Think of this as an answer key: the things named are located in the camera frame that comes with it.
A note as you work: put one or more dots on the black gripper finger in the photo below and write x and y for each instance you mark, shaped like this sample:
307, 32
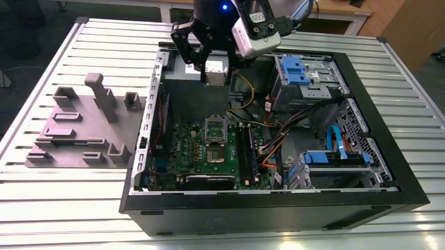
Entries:
193, 44
240, 62

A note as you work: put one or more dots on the CPU socket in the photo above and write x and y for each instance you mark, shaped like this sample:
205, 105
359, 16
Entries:
216, 155

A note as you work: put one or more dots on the blue disk carrier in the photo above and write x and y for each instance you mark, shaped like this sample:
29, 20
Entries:
293, 65
300, 79

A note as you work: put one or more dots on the grey power supply unit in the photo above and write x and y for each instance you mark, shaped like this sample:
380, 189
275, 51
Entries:
188, 101

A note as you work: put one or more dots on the grey metal drive cage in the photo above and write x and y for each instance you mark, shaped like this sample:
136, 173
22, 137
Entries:
342, 169
315, 95

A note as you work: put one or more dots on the metal locking lever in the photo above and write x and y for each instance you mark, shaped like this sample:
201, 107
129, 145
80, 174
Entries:
228, 130

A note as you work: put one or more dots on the black table corner cap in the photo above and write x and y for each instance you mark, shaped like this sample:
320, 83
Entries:
82, 20
382, 39

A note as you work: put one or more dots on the black RAM slot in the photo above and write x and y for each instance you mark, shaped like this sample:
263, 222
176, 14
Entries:
241, 156

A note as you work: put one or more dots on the green motherboard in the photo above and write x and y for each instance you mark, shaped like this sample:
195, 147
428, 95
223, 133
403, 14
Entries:
175, 145

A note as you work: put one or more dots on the grey parts rack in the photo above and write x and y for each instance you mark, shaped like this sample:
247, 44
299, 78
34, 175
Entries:
90, 125

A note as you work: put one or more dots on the hard disk in blue carrier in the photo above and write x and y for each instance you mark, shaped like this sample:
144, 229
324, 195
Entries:
318, 158

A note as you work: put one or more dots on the black graphics card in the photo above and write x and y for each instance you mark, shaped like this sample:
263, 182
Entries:
209, 181

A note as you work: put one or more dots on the wooden cabinet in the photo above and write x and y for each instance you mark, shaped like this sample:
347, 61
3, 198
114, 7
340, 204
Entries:
411, 31

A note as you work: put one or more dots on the RAM stick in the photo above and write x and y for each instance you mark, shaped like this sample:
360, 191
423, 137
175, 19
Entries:
70, 143

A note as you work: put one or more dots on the black PC case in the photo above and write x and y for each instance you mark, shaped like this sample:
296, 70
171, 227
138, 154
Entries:
244, 213

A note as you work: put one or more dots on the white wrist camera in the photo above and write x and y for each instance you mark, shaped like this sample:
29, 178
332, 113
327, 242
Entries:
257, 28

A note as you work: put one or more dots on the wooden desk white frame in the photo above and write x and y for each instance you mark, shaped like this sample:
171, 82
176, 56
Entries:
348, 10

